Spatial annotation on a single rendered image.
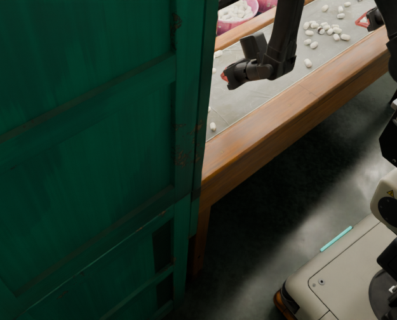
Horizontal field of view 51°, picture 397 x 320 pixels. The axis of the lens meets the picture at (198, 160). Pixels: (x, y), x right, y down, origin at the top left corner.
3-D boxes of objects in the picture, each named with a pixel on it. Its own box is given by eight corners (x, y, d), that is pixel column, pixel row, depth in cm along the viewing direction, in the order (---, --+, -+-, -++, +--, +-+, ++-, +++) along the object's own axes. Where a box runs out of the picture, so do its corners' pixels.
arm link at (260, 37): (272, 77, 107) (294, 66, 111) (259, 33, 103) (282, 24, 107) (242, 82, 117) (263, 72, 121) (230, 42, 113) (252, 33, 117)
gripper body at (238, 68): (221, 70, 121) (236, 67, 115) (245, 56, 126) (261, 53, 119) (229, 91, 123) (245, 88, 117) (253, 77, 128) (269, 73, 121)
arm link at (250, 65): (263, 81, 113) (277, 74, 115) (255, 57, 111) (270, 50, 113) (246, 84, 118) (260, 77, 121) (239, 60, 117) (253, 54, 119)
